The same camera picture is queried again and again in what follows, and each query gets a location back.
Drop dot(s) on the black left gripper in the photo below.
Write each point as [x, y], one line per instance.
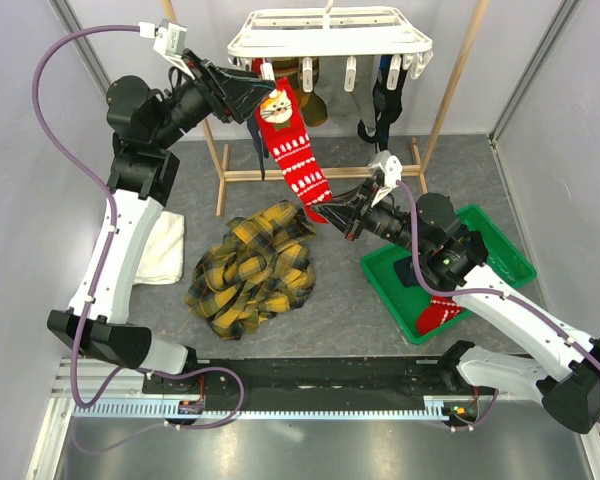
[228, 95]

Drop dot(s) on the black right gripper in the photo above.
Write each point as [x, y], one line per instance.
[347, 216]

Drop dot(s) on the red cat face sock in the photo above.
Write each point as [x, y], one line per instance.
[287, 140]

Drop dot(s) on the red candy cane sock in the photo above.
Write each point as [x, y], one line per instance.
[440, 311]

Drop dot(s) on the navy santa sock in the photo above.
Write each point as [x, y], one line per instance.
[405, 272]

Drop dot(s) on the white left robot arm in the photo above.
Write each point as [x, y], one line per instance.
[146, 123]

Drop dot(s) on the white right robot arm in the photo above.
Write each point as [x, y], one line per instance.
[561, 367]

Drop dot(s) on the white plastic clip hanger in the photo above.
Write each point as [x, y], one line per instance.
[331, 31]

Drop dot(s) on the olive orange sock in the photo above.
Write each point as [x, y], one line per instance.
[312, 106]

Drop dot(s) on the grey sock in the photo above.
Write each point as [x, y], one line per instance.
[343, 105]

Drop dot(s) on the black blue sport sock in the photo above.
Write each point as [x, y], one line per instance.
[387, 107]

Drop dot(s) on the green plastic tray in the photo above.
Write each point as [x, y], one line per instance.
[407, 303]

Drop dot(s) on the yellow black plaid cloth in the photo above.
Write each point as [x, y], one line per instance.
[260, 269]

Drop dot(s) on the white folded towel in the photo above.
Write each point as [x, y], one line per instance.
[162, 261]

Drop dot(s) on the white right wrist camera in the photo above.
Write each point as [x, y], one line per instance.
[388, 169]

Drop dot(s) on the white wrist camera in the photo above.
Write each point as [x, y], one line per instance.
[388, 169]
[169, 42]

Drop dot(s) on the wooden clothes rack frame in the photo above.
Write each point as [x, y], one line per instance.
[227, 176]

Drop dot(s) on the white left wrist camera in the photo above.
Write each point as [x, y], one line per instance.
[169, 42]

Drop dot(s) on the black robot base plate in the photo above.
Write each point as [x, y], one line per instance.
[343, 383]

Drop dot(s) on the light blue cable duct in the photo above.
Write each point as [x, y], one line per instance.
[172, 409]

